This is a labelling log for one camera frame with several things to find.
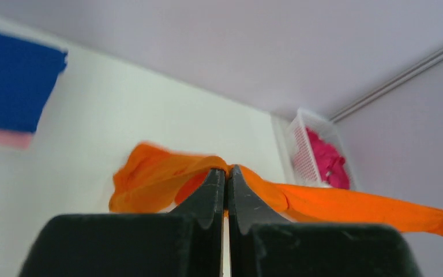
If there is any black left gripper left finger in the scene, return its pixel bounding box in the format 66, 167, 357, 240
20, 169, 225, 276

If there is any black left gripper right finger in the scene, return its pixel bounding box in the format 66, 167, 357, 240
227, 166, 422, 276

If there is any orange t-shirt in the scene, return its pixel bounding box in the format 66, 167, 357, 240
109, 143, 443, 236

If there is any pink crumpled t-shirt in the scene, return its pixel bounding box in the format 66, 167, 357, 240
306, 128, 351, 190

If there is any white plastic laundry basket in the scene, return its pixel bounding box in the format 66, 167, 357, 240
284, 108, 358, 190

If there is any folded light pink t-shirt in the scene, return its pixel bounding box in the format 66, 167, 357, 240
0, 129, 34, 149

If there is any folded blue t-shirt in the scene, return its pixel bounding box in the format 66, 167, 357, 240
0, 33, 68, 133

